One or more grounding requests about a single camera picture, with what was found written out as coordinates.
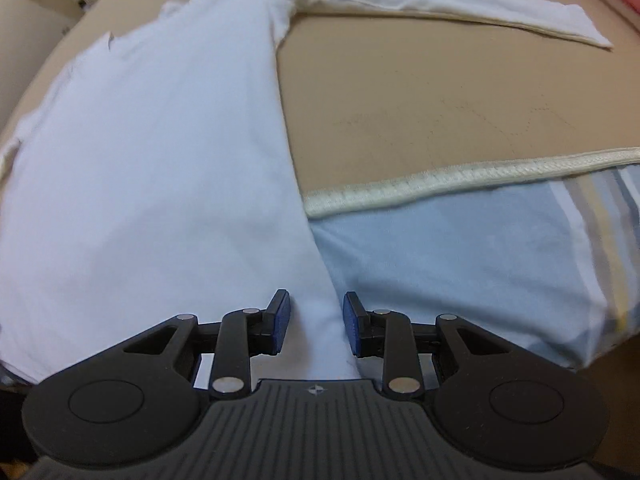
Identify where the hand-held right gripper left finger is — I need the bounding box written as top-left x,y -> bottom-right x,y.
122,288 -> 292,401

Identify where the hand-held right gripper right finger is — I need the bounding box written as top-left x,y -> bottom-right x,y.
342,290 -> 511,401

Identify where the white long-sleeve shirt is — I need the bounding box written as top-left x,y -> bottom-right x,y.
0,0 -> 614,386

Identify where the blue striped bed sheet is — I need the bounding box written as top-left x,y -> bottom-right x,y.
309,162 -> 640,374

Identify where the tan mat with cream trim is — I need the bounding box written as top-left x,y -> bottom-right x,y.
0,0 -> 640,221

